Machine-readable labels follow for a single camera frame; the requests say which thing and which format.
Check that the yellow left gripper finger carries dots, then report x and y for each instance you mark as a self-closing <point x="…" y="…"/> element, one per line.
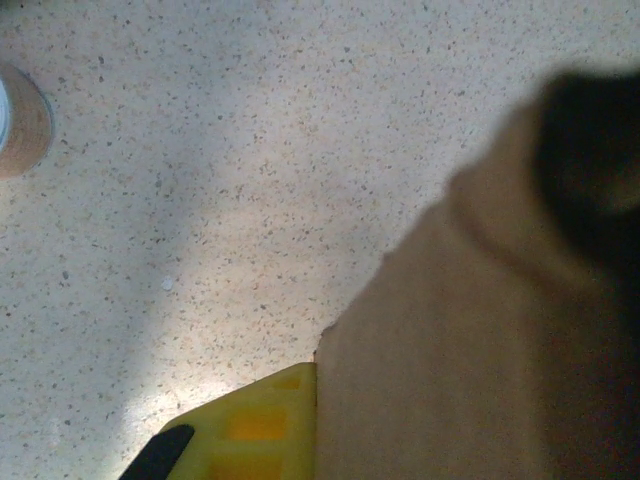
<point x="260" y="430"/>

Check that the brown cardboard paper box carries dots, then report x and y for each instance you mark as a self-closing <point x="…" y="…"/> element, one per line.
<point x="450" y="350"/>

